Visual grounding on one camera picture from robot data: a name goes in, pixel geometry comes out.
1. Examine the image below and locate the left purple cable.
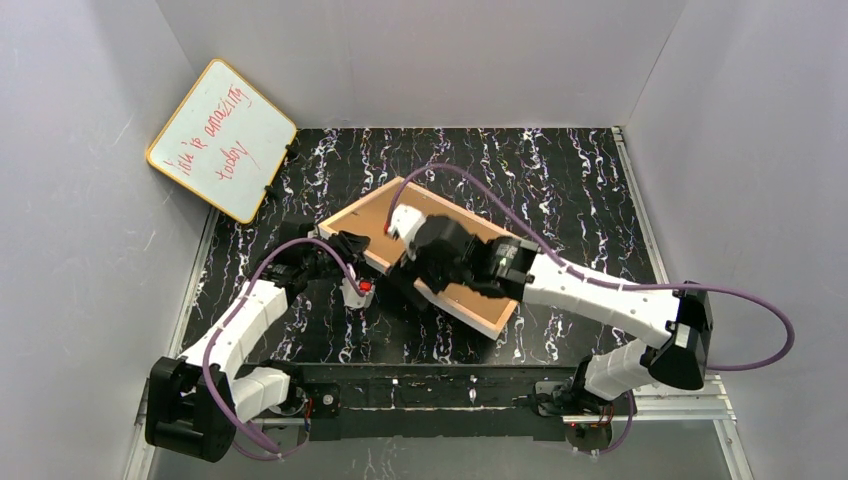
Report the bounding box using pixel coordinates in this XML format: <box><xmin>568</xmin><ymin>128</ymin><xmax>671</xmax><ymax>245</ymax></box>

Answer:
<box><xmin>201</xmin><ymin>237</ymin><xmax>370</xmax><ymax>463</ymax></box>

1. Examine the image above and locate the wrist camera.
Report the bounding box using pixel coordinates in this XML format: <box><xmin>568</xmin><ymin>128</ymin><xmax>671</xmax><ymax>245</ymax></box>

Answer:
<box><xmin>386</xmin><ymin>204</ymin><xmax>427</xmax><ymax>248</ymax></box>
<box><xmin>341</xmin><ymin>279</ymin><xmax>375</xmax><ymax>310</ymax></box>

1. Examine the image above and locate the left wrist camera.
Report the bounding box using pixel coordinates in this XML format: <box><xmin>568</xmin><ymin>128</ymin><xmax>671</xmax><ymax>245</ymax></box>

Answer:
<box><xmin>341</xmin><ymin>279</ymin><xmax>375</xmax><ymax>310</ymax></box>

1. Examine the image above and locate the wooden picture frame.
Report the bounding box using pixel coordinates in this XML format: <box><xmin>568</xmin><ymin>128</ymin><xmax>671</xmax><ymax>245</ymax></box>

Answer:
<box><xmin>318</xmin><ymin>177</ymin><xmax>539</xmax><ymax>339</ymax></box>

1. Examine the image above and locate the aluminium rail base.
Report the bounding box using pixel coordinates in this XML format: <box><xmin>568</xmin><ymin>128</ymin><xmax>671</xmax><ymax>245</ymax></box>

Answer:
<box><xmin>123</xmin><ymin>125</ymin><xmax>757</xmax><ymax>480</ymax></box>

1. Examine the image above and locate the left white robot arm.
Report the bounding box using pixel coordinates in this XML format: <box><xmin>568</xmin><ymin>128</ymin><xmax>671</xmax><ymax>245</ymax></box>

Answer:
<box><xmin>144</xmin><ymin>222</ymin><xmax>373</xmax><ymax>462</ymax></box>

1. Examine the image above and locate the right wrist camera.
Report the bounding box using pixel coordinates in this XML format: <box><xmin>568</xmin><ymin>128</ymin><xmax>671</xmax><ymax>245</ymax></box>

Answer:
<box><xmin>386</xmin><ymin>204</ymin><xmax>427</xmax><ymax>248</ymax></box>

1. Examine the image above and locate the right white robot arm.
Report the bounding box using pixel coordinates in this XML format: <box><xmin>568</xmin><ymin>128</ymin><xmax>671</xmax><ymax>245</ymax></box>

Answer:
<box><xmin>384</xmin><ymin>205</ymin><xmax>712</xmax><ymax>416</ymax></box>

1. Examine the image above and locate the whiteboard with red writing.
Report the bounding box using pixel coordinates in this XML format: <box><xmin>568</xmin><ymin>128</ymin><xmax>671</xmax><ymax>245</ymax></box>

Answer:
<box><xmin>146</xmin><ymin>59</ymin><xmax>297</xmax><ymax>224</ymax></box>

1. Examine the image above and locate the frame backing board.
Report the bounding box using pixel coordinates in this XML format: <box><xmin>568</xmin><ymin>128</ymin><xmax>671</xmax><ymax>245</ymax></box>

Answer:
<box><xmin>319</xmin><ymin>177</ymin><xmax>517</xmax><ymax>339</ymax></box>

